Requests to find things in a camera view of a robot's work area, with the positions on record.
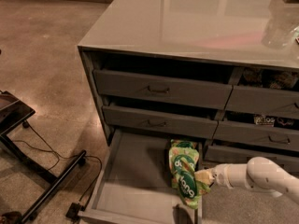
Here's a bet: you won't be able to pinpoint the green rice chip bag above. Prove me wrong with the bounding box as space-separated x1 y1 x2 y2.
169 147 199 188
170 139 197 149
176 171 210 210

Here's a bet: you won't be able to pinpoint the middle left grey drawer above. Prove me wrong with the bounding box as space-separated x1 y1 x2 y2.
102 105 218 139

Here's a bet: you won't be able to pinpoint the grey drawer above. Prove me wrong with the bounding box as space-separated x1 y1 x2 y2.
226 86 299 119
93 70 232 109
214 121 299 151
204 146 299 174
102 105 218 139

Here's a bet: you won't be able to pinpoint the bottom right grey drawer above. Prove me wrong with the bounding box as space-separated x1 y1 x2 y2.
204 146 299 174

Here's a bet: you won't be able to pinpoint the grey drawer cabinet counter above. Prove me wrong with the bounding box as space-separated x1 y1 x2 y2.
78 0 299 158

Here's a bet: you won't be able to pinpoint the black rolling stand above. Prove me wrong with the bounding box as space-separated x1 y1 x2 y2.
0 90 88 224

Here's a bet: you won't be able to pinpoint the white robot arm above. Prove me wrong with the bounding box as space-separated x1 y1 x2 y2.
194 157 299 203

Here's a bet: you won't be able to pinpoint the snacks in middle right drawer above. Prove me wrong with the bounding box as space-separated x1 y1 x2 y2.
254 115 295 128

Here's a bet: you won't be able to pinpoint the black power adapter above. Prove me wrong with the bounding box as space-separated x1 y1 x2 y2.
65 203 82 220

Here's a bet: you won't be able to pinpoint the thin black floor cable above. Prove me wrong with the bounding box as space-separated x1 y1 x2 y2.
12 121 104 203

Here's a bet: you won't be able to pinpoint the open bottom left drawer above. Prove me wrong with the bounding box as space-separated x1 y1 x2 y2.
78 130 202 224

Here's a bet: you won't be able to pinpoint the middle right grey drawer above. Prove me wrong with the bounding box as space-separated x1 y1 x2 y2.
214 121 299 151

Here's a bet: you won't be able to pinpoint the top left grey drawer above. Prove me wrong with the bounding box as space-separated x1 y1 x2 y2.
93 70 232 109

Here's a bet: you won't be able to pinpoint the top right grey drawer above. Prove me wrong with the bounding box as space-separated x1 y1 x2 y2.
226 86 299 119

